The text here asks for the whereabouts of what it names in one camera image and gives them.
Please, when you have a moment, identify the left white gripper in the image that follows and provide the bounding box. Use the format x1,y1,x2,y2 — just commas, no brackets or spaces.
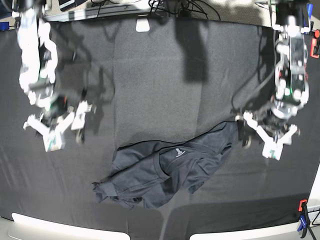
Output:
235,111,301,160

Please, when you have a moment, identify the dark navy t-shirt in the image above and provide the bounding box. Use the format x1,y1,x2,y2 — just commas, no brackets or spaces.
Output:
93,121,238,209

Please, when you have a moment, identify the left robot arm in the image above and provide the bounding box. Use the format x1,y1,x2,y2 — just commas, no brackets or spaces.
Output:
235,0,311,161

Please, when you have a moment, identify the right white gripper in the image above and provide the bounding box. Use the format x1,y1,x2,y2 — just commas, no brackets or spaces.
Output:
22,96,92,152

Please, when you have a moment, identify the white tag on cloth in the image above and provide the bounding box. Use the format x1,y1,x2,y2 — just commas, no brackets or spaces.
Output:
135,15,151,33

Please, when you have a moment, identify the black table cloth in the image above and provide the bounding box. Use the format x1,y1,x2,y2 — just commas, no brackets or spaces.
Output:
0,18,320,240

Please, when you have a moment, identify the black cable bundle top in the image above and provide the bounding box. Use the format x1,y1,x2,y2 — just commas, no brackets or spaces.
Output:
147,0,222,21

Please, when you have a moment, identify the blue orange clamp bottom right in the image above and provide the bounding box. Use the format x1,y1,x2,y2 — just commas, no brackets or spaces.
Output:
297,199,317,240

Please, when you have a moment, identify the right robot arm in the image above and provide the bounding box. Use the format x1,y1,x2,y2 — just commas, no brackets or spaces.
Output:
11,0,93,152

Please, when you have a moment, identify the red clamp right edge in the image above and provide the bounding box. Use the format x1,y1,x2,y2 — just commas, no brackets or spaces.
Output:
310,29,320,59

